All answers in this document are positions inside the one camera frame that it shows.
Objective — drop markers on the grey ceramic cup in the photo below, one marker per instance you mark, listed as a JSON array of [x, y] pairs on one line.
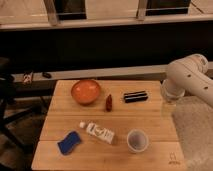
[[137, 141]]

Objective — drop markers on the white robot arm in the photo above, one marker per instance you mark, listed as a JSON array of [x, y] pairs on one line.
[[188, 74]]

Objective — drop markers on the small dark red bottle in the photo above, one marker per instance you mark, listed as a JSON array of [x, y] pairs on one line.
[[109, 103]]

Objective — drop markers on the orange bowl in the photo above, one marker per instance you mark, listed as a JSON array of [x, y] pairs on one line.
[[86, 91]]

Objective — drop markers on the black rectangular block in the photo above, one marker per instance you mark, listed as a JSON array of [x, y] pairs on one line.
[[135, 96]]

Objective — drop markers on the white bottle with label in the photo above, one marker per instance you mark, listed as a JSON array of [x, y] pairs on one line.
[[97, 131]]

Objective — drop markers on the small black object on ledge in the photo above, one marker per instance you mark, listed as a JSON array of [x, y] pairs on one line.
[[46, 75]]

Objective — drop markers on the blue sponge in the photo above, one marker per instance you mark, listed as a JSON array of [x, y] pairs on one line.
[[69, 142]]

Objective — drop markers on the small red white object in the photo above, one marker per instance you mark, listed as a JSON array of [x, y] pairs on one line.
[[28, 77]]

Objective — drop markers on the black office chair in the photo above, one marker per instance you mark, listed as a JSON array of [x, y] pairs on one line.
[[7, 97]]

